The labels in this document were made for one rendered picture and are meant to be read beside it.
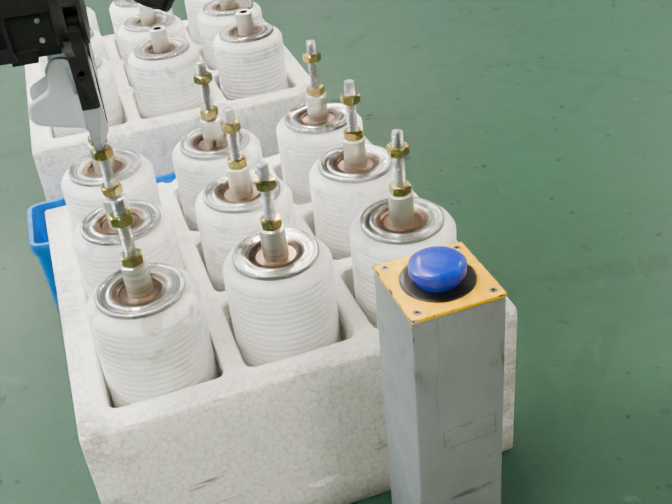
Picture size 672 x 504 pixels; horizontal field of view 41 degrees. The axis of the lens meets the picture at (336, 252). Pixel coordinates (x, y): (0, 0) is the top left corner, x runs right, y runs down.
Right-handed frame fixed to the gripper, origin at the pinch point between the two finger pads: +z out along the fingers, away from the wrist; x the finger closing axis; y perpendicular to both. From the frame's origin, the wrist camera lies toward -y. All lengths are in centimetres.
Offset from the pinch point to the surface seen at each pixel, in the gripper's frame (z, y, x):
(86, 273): 12.6, 4.6, 2.4
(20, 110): 35, 21, -93
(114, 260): 10.4, 1.6, 4.6
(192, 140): 9.2, -7.8, -13.9
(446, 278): 1.8, -21.3, 28.9
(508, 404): 28.1, -31.6, 16.5
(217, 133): 8.0, -10.4, -11.9
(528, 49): 35, -76, -78
